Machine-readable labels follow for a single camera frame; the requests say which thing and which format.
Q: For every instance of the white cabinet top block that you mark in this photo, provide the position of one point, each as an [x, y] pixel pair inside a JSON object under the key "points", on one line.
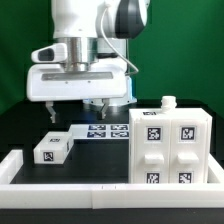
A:
{"points": [[53, 148]]}

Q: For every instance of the white tag plate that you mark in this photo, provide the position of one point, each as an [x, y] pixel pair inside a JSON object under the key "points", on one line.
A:
{"points": [[99, 131]]}

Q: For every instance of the white door panel with handle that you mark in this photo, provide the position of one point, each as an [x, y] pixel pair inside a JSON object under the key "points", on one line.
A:
{"points": [[189, 148]]}

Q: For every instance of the white U-shaped frame fence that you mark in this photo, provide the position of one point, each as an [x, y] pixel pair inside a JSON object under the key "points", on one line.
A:
{"points": [[107, 196]]}

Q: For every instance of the white cabinet body box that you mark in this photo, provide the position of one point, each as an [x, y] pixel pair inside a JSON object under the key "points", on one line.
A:
{"points": [[168, 110]]}

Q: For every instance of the small white door panel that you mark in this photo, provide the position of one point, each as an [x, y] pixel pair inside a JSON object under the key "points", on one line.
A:
{"points": [[151, 146]]}

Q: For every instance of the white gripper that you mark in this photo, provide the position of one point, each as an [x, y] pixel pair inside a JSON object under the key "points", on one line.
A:
{"points": [[50, 82]]}

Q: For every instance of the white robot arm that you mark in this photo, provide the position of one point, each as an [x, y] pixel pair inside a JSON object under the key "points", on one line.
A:
{"points": [[88, 59]]}

